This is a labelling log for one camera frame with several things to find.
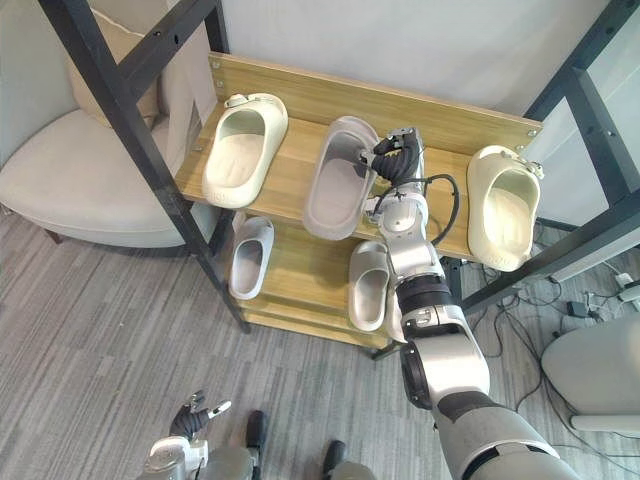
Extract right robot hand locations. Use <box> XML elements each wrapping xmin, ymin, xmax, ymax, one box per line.
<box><xmin>357</xmin><ymin>126</ymin><xmax>425</xmax><ymax>185</ymax></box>

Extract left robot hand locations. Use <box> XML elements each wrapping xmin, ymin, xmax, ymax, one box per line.
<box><xmin>170</xmin><ymin>390</ymin><xmax>233</xmax><ymax>441</ymax></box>

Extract large grey slipper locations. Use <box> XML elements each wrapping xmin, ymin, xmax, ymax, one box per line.
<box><xmin>303</xmin><ymin>116</ymin><xmax>381</xmax><ymax>241</ymax></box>

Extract wooden shoe rack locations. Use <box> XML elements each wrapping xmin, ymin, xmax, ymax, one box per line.
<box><xmin>177</xmin><ymin>51</ymin><xmax>544</xmax><ymax>361</ymax></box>

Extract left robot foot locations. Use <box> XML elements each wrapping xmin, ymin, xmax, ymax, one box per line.
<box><xmin>245</xmin><ymin>410</ymin><xmax>268</xmax><ymax>451</ymax></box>

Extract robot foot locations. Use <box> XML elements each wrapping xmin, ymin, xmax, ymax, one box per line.
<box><xmin>321</xmin><ymin>439</ymin><xmax>347</xmax><ymax>479</ymax></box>
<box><xmin>245</xmin><ymin>410</ymin><xmax>268</xmax><ymax>451</ymax></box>

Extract cream slipper with charm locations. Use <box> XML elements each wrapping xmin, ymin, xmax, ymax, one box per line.
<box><xmin>466</xmin><ymin>145</ymin><xmax>546</xmax><ymax>273</ymax></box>
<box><xmin>201</xmin><ymin>92</ymin><xmax>290</xmax><ymax>209</ymax></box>

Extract small grey slipper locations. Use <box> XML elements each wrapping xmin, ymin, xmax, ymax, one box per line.
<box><xmin>228</xmin><ymin>216</ymin><xmax>275</xmax><ymax>301</ymax></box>
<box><xmin>347</xmin><ymin>240</ymin><xmax>391</xmax><ymax>332</ymax></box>

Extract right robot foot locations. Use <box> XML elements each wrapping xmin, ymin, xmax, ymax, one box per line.
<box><xmin>321</xmin><ymin>439</ymin><xmax>347</xmax><ymax>479</ymax></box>

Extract beige armchair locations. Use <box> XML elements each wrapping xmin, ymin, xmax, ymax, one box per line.
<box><xmin>0</xmin><ymin>107</ymin><xmax>194</xmax><ymax>250</ymax></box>

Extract white power strip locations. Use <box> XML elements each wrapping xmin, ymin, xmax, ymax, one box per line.
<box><xmin>613</xmin><ymin>272</ymin><xmax>640</xmax><ymax>303</ymax></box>

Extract white chair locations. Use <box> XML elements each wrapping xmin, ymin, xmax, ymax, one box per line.
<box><xmin>541</xmin><ymin>319</ymin><xmax>640</xmax><ymax>434</ymax></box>

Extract beige cushion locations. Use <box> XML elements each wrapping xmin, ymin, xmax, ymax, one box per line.
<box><xmin>67</xmin><ymin>8</ymin><xmax>166</xmax><ymax>131</ymax></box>

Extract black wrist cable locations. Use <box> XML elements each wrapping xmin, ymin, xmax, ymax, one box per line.
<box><xmin>372</xmin><ymin>173</ymin><xmax>461</xmax><ymax>247</ymax></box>

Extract black floor cable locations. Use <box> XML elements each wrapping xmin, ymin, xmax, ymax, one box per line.
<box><xmin>462</xmin><ymin>259</ymin><xmax>640</xmax><ymax>459</ymax></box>

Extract black metal frame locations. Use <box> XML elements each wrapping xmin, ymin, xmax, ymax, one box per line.
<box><xmin>38</xmin><ymin>0</ymin><xmax>252</xmax><ymax>335</ymax></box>

